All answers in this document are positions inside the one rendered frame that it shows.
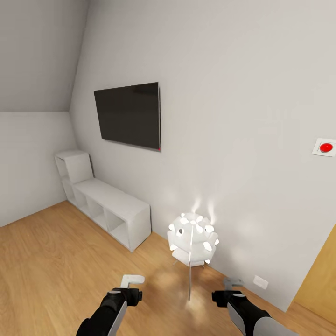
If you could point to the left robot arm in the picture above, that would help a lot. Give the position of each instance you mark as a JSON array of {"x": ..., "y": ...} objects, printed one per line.
[{"x": 108, "y": 317}]

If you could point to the bookcase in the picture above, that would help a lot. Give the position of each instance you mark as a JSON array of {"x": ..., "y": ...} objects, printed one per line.
[{"x": 123, "y": 216}]

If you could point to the wall mounted tv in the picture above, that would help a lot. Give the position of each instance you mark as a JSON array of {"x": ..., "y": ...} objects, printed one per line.
[{"x": 130, "y": 114}]

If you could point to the door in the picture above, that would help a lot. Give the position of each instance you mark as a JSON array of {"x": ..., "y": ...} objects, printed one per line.
[{"x": 317, "y": 293}]

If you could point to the wall socket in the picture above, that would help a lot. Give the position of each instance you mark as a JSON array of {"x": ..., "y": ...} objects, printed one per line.
[{"x": 260, "y": 282}]

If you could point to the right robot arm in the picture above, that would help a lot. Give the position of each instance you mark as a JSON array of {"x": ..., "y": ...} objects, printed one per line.
[{"x": 251, "y": 320}]

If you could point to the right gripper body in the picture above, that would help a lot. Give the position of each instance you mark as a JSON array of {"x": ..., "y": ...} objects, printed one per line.
[{"x": 221, "y": 297}]

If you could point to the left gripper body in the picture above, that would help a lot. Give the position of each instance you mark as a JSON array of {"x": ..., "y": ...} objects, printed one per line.
[{"x": 132, "y": 294}]

